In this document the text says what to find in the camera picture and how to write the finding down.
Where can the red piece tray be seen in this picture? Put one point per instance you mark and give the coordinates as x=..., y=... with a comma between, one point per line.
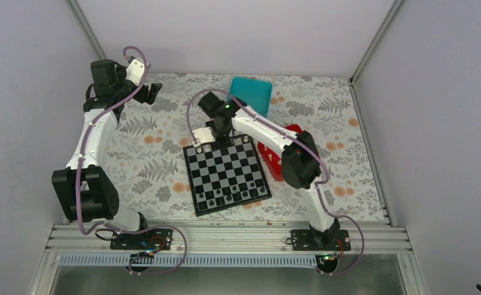
x=272, y=159

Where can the black white chessboard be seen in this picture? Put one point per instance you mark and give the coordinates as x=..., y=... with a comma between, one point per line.
x=215, y=173

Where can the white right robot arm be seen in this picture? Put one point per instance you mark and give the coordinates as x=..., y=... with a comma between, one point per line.
x=301, y=165

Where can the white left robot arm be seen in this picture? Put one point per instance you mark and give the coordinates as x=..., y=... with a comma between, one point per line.
x=84, y=190

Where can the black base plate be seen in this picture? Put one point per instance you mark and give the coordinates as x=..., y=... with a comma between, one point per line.
x=153, y=240
x=305, y=240

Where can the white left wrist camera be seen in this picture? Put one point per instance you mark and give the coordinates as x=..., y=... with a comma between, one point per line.
x=136, y=70

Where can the floral table mat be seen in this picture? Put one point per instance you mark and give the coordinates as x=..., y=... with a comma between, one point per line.
x=145, y=160

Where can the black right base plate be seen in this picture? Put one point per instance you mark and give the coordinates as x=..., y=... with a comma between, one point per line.
x=305, y=240

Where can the teal square box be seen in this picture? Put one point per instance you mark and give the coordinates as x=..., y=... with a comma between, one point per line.
x=255, y=93

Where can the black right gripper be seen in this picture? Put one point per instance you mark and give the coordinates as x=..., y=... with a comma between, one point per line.
x=225, y=142

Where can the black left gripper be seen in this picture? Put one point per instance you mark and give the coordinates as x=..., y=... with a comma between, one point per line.
x=141, y=96

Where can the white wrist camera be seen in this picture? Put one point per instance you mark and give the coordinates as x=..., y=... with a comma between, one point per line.
x=202, y=136
x=136, y=70

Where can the aluminium rail frame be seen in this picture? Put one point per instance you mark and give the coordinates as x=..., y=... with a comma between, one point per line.
x=206, y=237

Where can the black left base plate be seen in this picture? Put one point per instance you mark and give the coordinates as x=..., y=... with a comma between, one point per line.
x=153, y=240

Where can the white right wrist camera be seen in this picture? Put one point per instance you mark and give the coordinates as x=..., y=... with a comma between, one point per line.
x=202, y=136

